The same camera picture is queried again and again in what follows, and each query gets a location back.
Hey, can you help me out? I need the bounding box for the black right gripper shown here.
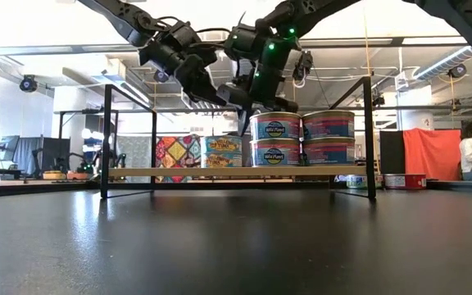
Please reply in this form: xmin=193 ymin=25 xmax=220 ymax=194
xmin=223 ymin=24 xmax=303 ymax=138

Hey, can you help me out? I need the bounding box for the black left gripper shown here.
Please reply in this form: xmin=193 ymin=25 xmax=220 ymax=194
xmin=138 ymin=20 xmax=258 ymax=111

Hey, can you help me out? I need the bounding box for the teal seafood can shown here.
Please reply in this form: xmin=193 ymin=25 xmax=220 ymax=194
xmin=200 ymin=135 xmax=244 ymax=154

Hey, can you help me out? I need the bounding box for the wooden shelf black metal frame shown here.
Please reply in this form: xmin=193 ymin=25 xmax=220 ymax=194
xmin=99 ymin=76 xmax=378 ymax=202

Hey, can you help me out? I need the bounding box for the colourful patchwork quilt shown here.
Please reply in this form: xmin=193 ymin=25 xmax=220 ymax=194
xmin=155 ymin=134 xmax=204 ymax=184

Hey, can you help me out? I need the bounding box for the silver-lid can green label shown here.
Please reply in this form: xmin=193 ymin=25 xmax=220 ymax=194
xmin=345 ymin=175 xmax=369 ymax=190

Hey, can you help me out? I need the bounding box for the black partition panel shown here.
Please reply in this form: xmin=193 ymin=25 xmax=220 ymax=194
xmin=379 ymin=130 xmax=405 ymax=175

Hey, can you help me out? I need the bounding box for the silver-lid can red label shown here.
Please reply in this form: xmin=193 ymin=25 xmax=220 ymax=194
xmin=383 ymin=173 xmax=427 ymax=191

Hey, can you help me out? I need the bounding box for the orange cloth partition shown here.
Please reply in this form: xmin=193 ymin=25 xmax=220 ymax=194
xmin=402 ymin=128 xmax=463 ymax=182

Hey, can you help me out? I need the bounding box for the blue grey curtain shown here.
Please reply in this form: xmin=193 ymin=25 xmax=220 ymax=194
xmin=12 ymin=137 xmax=72 ymax=173

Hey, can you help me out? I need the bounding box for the black hanging ceiling camera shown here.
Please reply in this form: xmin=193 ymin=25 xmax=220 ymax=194
xmin=293 ymin=50 xmax=315 ymax=83

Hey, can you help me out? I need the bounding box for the yellow hanging cord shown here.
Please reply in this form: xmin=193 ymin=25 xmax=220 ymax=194
xmin=361 ymin=0 xmax=381 ymax=173

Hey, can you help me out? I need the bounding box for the black background rig frame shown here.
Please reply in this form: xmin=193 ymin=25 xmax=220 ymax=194
xmin=57 ymin=107 xmax=121 ymax=163

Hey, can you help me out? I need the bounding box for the black metal table frame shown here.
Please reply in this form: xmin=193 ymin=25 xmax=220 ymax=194
xmin=0 ymin=179 xmax=472 ymax=200

